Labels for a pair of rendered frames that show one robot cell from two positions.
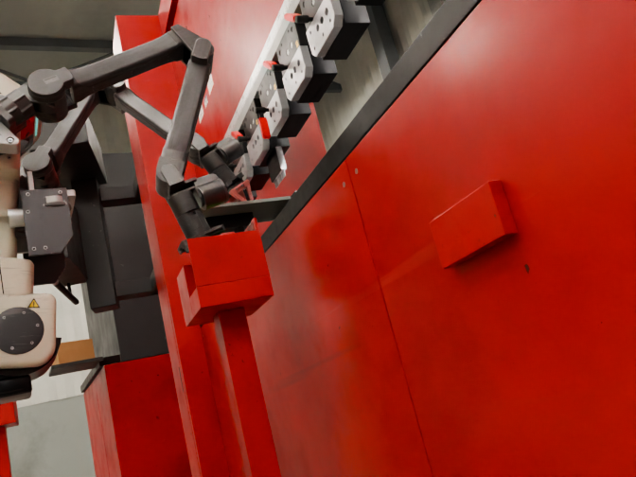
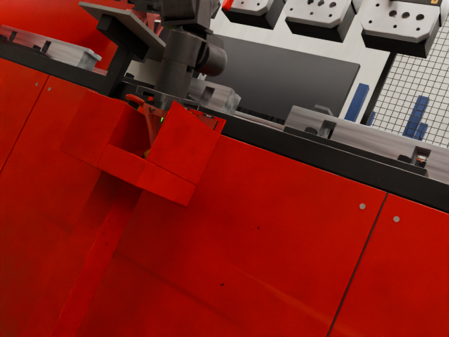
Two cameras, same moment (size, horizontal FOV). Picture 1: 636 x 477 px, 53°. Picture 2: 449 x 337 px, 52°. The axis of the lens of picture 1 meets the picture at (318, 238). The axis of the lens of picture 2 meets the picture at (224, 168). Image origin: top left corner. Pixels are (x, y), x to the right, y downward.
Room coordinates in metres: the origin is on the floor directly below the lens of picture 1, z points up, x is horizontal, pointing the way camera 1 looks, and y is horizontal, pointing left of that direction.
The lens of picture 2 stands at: (0.63, 0.59, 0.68)
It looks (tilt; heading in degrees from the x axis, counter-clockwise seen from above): 5 degrees up; 325
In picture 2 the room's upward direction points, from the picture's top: 24 degrees clockwise
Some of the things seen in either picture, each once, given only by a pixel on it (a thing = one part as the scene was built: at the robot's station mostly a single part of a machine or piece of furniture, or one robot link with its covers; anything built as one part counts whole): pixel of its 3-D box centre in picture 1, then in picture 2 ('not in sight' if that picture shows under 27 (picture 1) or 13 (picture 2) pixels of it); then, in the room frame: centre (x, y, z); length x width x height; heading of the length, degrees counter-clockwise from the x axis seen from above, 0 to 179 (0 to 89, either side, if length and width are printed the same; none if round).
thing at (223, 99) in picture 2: not in sight; (172, 91); (1.78, 0.04, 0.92); 0.39 x 0.06 x 0.10; 24
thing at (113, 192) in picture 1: (126, 184); not in sight; (2.91, 0.84, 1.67); 0.40 x 0.24 x 0.07; 24
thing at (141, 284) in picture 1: (144, 279); not in sight; (2.91, 0.84, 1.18); 0.40 x 0.24 x 0.07; 24
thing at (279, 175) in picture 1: (276, 167); not in sight; (1.83, 0.07, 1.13); 0.10 x 0.02 x 0.10; 24
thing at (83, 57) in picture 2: not in sight; (42, 51); (2.34, 0.29, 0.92); 0.50 x 0.06 x 0.10; 24
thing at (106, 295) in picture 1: (79, 213); not in sight; (2.79, 1.04, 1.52); 0.51 x 0.25 x 0.85; 12
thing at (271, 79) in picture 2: not in sight; (207, 85); (2.25, -0.31, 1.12); 1.13 x 0.02 x 0.44; 24
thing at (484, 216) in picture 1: (469, 227); not in sight; (0.83, -0.20, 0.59); 0.15 x 0.02 x 0.07; 24
